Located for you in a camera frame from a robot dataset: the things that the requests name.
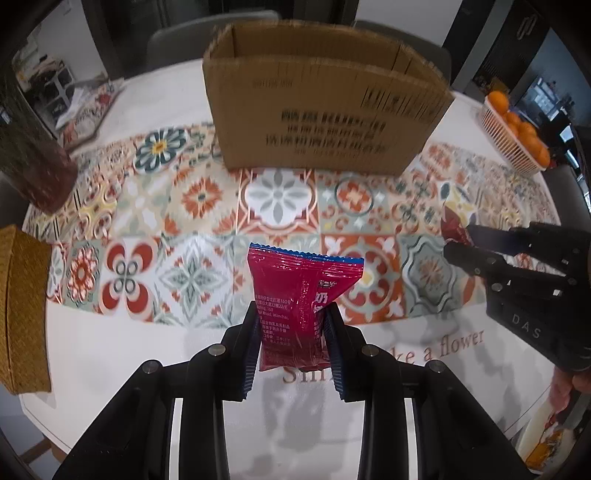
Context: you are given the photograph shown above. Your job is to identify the dark red small packet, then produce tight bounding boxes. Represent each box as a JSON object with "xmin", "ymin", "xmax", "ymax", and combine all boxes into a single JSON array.
[{"xmin": 441, "ymin": 206, "xmax": 473, "ymax": 245}]

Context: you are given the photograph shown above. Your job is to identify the red snack packet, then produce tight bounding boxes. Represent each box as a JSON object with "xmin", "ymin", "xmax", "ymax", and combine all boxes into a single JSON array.
[{"xmin": 247, "ymin": 243, "xmax": 365, "ymax": 371}]

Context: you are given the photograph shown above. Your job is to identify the person right hand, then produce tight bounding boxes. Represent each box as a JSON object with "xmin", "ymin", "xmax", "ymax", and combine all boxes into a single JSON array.
[{"xmin": 548, "ymin": 366, "xmax": 590, "ymax": 428}]

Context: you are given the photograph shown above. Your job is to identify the white fruit basket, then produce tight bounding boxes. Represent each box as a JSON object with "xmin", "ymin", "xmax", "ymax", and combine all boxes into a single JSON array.
[{"xmin": 478, "ymin": 99, "xmax": 547, "ymax": 177}]

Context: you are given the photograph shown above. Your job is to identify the orange fruits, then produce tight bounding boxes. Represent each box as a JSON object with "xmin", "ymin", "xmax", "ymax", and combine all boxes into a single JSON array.
[{"xmin": 485, "ymin": 91, "xmax": 551, "ymax": 168}]

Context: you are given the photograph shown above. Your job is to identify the patterned table runner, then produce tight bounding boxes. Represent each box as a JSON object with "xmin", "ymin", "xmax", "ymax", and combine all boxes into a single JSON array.
[{"xmin": 23, "ymin": 123, "xmax": 558, "ymax": 328}]

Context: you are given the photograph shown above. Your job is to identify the cardboard box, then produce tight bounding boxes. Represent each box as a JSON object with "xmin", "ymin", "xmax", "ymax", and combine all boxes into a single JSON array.
[{"xmin": 202, "ymin": 20, "xmax": 454, "ymax": 176}]

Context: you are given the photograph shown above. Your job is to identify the woven yellow basket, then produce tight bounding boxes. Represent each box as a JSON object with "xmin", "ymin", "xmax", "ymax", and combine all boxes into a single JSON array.
[{"xmin": 0, "ymin": 225, "xmax": 52, "ymax": 395}]

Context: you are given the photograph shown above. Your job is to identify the glass vase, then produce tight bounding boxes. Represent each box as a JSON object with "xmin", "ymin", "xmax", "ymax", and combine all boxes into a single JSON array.
[{"xmin": 1, "ymin": 72, "xmax": 78, "ymax": 214}]

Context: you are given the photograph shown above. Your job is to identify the grey chair left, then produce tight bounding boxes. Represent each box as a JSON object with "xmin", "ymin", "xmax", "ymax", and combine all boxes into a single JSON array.
[{"xmin": 146, "ymin": 10, "xmax": 280, "ymax": 72}]

